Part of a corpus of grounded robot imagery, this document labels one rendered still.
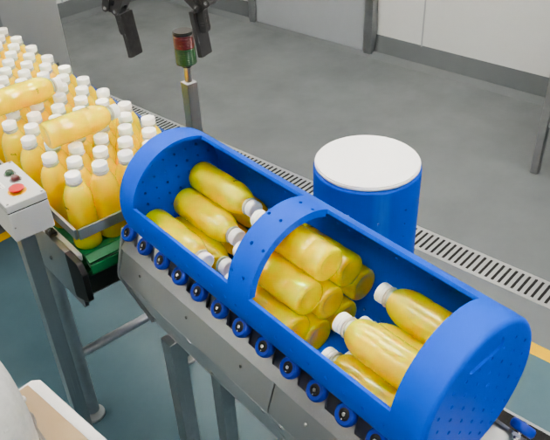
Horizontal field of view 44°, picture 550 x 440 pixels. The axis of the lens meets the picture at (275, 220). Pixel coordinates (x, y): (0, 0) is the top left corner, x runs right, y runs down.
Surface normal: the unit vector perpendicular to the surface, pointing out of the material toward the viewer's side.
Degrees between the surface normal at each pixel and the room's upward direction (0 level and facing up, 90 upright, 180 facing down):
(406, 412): 74
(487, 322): 5
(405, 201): 90
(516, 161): 0
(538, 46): 90
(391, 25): 90
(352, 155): 0
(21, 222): 90
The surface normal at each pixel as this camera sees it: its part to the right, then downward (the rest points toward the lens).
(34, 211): 0.65, 0.42
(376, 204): 0.09, 0.58
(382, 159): -0.04, -0.81
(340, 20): -0.66, 0.45
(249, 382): -0.73, 0.11
